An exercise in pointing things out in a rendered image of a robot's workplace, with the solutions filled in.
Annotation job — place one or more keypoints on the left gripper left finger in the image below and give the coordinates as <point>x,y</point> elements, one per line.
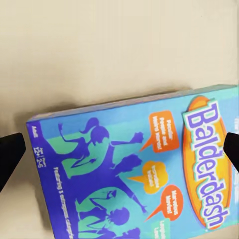
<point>12,148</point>

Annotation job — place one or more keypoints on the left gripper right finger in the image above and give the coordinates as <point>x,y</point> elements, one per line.
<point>231,148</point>

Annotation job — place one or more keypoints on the board game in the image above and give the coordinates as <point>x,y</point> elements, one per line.
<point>145,168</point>

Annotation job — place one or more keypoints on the bed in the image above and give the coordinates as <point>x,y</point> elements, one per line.
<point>58,55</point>

